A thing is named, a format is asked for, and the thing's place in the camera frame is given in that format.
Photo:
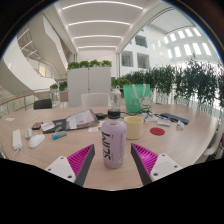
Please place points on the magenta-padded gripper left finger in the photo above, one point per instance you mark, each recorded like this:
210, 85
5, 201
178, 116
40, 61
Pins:
71, 165

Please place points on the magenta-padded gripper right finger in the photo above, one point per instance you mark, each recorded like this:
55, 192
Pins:
151, 163

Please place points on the teal green tube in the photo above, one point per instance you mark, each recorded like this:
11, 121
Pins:
59, 135

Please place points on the flat round red coaster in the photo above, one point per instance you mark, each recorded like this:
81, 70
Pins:
157, 131

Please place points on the cream yellow cup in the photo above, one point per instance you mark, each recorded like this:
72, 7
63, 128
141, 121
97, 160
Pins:
133, 127

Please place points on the white computer mouse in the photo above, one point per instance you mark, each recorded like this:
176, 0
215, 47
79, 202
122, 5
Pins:
36, 140

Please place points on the pale purple drink bottle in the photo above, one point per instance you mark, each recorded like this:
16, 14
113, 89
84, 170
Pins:
113, 141

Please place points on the open magazine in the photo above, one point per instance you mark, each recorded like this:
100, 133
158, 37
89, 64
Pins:
78, 120

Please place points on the dark blue flat case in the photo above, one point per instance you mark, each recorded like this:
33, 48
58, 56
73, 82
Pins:
174, 118

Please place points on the red and black small box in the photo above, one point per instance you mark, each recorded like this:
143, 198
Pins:
37, 125

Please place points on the white small adapter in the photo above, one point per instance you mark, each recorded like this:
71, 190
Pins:
28, 133

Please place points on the black small device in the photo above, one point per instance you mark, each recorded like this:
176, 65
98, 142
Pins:
101, 116

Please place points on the white power strip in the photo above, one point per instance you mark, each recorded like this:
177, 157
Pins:
17, 139

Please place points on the black chair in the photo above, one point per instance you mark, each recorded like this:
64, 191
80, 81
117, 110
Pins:
42, 104

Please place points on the green tote bag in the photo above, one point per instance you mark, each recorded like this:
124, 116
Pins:
136, 97

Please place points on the white chair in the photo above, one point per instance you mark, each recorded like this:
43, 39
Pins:
95, 99

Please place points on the clear shaker bottle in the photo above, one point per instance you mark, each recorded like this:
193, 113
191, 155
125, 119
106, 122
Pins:
115, 98

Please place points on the white planter cabinet with plants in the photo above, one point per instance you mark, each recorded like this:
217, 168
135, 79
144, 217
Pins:
88, 81

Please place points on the row of green plants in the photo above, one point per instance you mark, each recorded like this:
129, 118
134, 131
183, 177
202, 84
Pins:
180, 81

